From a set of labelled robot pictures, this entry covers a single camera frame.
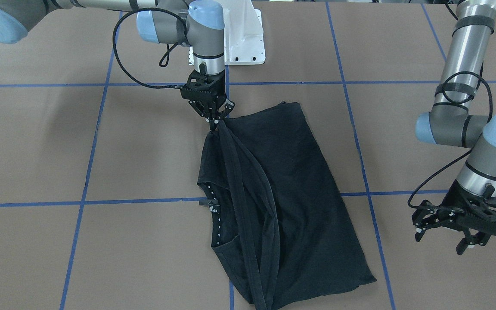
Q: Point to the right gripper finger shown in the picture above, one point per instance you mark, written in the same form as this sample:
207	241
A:
211	117
222	108

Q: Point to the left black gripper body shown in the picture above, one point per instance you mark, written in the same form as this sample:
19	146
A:
458	197

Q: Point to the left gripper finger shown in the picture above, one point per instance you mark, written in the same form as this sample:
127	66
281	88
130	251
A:
470	240
422	226

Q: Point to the black graphic t-shirt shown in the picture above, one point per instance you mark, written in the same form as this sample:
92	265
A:
280	228

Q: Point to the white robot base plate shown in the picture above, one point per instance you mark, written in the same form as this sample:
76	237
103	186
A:
243	33

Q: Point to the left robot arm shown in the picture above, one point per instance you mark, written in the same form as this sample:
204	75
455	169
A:
462	116

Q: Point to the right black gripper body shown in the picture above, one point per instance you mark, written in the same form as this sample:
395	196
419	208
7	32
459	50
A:
218	88

